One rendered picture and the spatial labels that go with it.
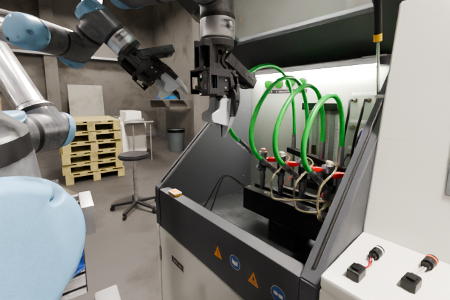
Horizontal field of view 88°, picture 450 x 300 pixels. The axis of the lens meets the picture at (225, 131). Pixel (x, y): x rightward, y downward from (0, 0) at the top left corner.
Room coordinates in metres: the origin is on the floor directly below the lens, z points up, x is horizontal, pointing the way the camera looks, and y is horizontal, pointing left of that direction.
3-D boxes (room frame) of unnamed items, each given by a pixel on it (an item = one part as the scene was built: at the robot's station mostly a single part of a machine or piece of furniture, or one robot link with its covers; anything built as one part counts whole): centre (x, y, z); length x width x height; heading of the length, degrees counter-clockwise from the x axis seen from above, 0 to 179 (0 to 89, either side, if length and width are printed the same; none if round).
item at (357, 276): (0.41, -0.28, 0.99); 0.12 x 0.02 x 0.02; 127
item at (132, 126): (5.71, 2.32, 0.52); 2.20 x 0.56 x 1.04; 34
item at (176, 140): (5.90, 1.25, 0.28); 0.47 x 0.45 x 0.57; 34
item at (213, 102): (0.54, 0.03, 1.26); 0.06 x 0.03 x 0.09; 131
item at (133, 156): (2.68, 1.08, 0.34); 0.57 x 0.54 x 0.68; 119
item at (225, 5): (0.53, 0.02, 1.53); 0.09 x 0.08 x 0.11; 157
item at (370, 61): (1.00, -0.34, 1.43); 0.54 x 0.03 x 0.02; 41
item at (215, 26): (0.53, 0.01, 1.45); 0.08 x 0.08 x 0.05
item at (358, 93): (0.82, -0.49, 1.20); 0.13 x 0.03 x 0.31; 41
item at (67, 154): (4.15, 2.47, 0.49); 1.33 x 0.91 x 0.98; 35
